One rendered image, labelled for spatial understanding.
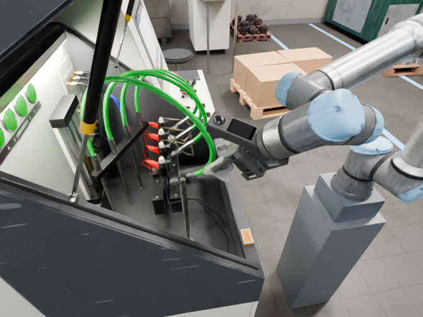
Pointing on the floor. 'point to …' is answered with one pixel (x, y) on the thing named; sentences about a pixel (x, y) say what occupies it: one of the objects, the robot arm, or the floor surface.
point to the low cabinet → (369, 16)
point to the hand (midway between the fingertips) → (211, 158)
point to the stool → (177, 56)
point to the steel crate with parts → (159, 18)
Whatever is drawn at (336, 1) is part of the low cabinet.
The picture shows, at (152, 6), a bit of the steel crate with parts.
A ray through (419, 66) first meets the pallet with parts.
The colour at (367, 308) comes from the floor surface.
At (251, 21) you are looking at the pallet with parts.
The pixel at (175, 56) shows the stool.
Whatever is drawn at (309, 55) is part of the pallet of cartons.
